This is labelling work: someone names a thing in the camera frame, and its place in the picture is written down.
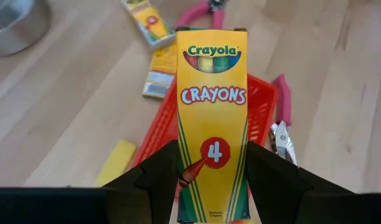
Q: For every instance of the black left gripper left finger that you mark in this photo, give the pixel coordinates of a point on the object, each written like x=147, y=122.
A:
x=153, y=193

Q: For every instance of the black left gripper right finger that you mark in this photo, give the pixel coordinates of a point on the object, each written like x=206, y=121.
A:
x=280, y=196

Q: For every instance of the yellow rectangular eraser block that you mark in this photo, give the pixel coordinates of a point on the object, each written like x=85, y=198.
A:
x=115, y=163

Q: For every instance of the Crayola crayons four-pack box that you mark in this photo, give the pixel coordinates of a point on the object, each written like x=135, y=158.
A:
x=162, y=71
x=150, y=21
x=212, y=118

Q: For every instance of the red plastic basket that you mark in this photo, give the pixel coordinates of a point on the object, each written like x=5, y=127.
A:
x=262, y=105

